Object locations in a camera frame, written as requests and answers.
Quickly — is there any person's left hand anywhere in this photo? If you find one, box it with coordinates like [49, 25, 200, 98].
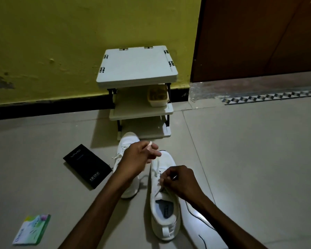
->
[117, 141, 162, 181]

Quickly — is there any white three-tier plastic rack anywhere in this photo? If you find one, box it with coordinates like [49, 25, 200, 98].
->
[96, 45, 179, 140]

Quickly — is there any green and white box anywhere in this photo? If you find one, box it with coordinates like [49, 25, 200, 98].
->
[12, 214, 51, 246]

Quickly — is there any person's right hand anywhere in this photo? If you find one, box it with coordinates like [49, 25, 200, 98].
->
[159, 165, 206, 204]

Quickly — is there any white shoelace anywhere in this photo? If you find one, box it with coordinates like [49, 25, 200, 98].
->
[152, 156, 171, 198]

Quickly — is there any person's right forearm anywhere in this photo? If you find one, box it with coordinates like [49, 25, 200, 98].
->
[185, 191, 269, 249]

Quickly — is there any black phone box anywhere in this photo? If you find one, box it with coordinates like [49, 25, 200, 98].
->
[63, 144, 112, 190]

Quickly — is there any yellowish plastic container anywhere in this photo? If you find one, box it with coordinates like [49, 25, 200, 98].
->
[147, 85, 170, 108]

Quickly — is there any person's left forearm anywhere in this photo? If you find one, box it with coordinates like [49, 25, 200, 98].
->
[58, 168, 136, 249]

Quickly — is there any white sneaker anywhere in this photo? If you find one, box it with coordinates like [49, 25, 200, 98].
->
[149, 150, 181, 242]
[112, 132, 141, 199]

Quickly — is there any brown wooden door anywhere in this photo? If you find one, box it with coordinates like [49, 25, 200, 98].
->
[190, 0, 311, 83]

